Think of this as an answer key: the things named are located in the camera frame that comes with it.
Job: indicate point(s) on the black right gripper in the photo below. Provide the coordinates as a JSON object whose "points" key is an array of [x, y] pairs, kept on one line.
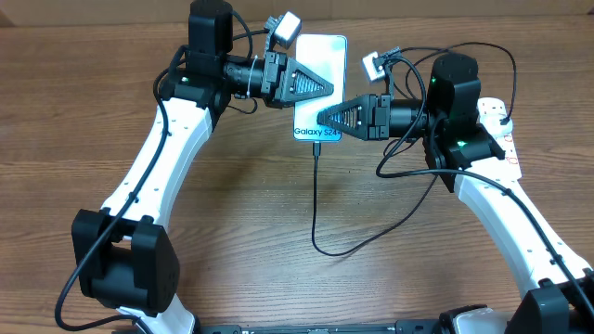
{"points": [[358, 128]]}

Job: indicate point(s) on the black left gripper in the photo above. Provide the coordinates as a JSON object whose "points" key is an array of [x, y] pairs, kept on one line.
{"points": [[276, 63]]}

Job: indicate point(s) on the smartphone with blue screen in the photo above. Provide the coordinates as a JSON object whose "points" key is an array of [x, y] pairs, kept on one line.
{"points": [[325, 55]]}

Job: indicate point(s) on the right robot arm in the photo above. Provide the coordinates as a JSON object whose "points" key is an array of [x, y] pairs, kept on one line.
{"points": [[468, 146]]}

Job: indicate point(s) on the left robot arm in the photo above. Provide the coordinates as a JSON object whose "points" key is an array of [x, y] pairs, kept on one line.
{"points": [[124, 257]]}

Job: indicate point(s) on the white charger plug adapter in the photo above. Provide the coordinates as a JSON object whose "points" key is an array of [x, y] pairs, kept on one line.
{"points": [[495, 124]]}

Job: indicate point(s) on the white power strip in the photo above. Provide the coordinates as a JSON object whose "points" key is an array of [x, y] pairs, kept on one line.
{"points": [[511, 164]]}

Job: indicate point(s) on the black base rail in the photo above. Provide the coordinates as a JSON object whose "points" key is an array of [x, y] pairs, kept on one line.
{"points": [[320, 328]]}

